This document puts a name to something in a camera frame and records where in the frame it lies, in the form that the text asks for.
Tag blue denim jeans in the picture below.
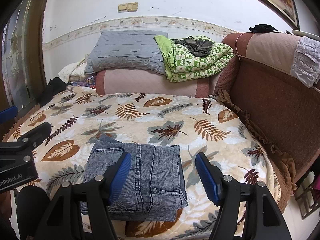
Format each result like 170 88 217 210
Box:
83 135 188 222

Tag wooden glass panel door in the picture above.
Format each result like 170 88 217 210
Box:
1 0 47 118

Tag black cloth at sofa edge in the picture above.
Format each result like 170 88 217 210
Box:
36 77 68 107

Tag cream cushion behind pillow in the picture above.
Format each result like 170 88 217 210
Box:
58 60 88 83

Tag leaf pattern beige blanket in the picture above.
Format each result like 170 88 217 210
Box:
4 86 281 239

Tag brown sofa with pink cover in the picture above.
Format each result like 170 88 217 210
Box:
96 33 319 183

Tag grey quilted pillow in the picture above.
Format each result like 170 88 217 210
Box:
85 30 168 75

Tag white crumpled cloth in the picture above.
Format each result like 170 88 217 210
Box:
290 36 319 88

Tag green patterned folded quilt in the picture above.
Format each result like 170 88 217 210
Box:
155 35 234 83

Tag dark olive crumpled garment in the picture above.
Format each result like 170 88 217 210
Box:
173 36 214 57

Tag black item on sofa top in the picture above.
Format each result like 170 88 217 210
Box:
249 24 278 33

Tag beige wall switch plate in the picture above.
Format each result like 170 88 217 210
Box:
118 2 138 12

